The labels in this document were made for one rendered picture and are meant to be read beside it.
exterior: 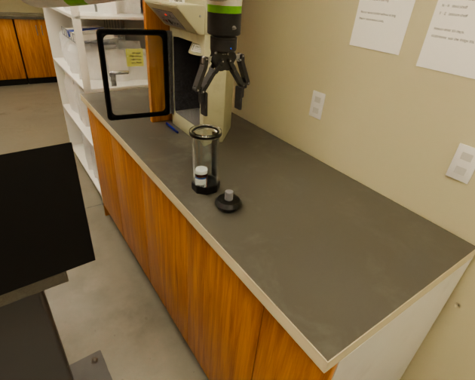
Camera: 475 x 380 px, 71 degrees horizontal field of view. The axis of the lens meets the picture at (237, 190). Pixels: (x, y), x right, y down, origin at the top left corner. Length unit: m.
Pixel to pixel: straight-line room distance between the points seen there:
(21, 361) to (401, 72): 1.50
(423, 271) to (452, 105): 0.52
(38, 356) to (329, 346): 0.85
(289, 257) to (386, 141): 0.63
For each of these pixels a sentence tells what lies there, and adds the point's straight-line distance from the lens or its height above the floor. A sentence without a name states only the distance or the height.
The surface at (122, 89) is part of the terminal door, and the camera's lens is 1.69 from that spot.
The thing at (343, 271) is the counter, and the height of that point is 0.94.
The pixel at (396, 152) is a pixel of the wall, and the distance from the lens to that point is 1.36.
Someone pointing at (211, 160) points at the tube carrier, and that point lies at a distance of 1.13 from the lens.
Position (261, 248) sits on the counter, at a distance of 0.98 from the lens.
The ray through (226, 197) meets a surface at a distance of 1.09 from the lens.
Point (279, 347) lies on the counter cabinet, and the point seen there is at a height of 0.77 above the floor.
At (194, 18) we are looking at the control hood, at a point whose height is 1.47.
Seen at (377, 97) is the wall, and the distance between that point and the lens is 1.38.
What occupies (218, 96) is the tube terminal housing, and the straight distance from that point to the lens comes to 1.52.
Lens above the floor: 1.58
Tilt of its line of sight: 32 degrees down
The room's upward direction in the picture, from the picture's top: 5 degrees clockwise
